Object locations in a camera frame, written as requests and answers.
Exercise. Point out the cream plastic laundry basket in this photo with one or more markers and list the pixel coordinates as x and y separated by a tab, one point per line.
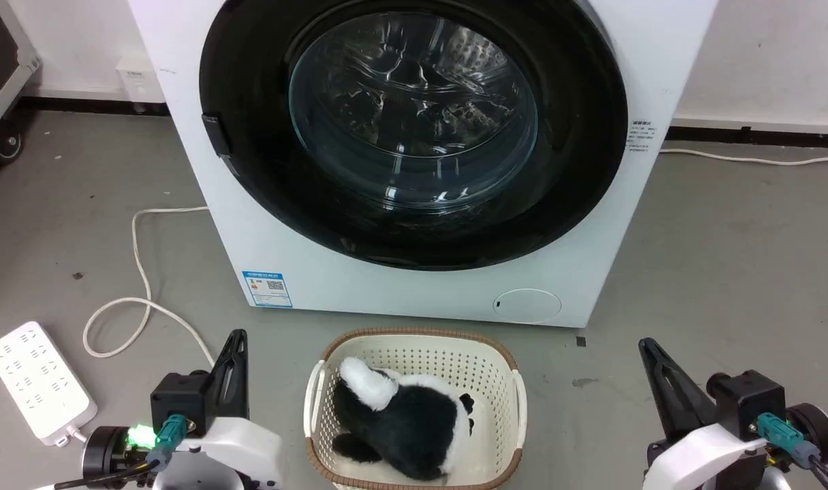
414	354

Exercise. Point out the white wall socket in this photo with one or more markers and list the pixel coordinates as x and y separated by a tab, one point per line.
139	78

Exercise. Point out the white front-load washing machine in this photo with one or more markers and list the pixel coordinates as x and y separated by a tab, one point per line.
387	292

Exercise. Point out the black white panda plush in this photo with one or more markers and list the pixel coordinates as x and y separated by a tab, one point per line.
407	425

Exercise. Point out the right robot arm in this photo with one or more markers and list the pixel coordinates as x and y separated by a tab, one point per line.
817	425

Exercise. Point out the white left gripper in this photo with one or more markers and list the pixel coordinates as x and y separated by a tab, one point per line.
240	452

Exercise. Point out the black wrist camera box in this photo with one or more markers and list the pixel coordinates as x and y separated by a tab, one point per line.
179	398
747	401

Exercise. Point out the white power strip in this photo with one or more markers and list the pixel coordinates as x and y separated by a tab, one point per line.
39	382

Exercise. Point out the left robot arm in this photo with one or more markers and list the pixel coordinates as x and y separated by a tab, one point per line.
104	449

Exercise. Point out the white text info sticker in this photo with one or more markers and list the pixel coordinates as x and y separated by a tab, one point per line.
643	139

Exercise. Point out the round black glass washer door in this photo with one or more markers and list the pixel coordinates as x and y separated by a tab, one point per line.
264	197

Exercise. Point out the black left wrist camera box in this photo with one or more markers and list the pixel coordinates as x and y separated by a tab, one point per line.
179	398

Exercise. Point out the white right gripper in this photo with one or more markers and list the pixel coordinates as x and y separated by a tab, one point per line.
700	459

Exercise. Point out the round white filter cover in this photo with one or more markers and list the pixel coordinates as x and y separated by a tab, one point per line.
528	305

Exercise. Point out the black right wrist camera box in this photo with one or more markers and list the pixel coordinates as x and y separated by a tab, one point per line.
747	401

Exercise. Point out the blue energy label sticker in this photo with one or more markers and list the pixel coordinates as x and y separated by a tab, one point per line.
267	288

